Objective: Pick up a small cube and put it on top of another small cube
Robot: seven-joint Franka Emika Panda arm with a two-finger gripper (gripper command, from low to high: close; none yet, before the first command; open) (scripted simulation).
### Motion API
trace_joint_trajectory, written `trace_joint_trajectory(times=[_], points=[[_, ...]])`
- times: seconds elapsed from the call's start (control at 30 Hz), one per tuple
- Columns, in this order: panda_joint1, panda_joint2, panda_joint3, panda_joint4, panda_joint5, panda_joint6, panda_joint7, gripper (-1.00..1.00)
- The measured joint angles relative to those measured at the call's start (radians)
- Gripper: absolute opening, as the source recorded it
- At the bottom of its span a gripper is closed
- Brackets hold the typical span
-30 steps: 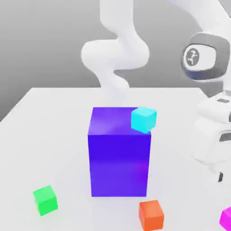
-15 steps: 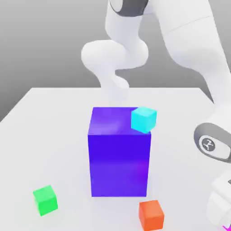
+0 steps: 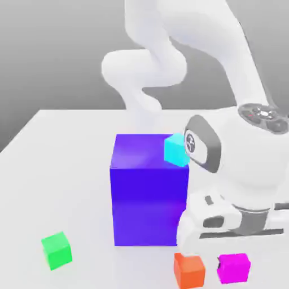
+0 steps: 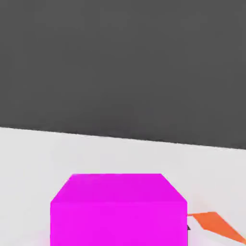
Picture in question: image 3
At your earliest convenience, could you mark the small magenta cube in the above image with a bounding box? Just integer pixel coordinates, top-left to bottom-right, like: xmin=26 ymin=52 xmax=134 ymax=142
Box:
xmin=216 ymin=252 xmax=252 ymax=285

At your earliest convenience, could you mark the small green cube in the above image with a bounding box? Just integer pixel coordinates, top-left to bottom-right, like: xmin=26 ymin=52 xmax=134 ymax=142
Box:
xmin=41 ymin=231 xmax=73 ymax=271

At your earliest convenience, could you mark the large blue box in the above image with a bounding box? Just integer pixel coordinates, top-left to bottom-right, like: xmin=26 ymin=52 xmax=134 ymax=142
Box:
xmin=109 ymin=133 xmax=190 ymax=247

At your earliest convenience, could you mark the small cyan cube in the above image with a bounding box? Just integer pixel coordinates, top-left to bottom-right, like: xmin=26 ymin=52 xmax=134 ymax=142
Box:
xmin=164 ymin=133 xmax=191 ymax=168

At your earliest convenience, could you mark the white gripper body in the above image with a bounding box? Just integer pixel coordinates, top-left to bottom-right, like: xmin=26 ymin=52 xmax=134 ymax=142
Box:
xmin=176 ymin=211 xmax=289 ymax=257

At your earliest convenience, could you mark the small orange cube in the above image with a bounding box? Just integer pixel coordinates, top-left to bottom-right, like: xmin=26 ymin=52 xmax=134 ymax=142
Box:
xmin=173 ymin=252 xmax=207 ymax=289

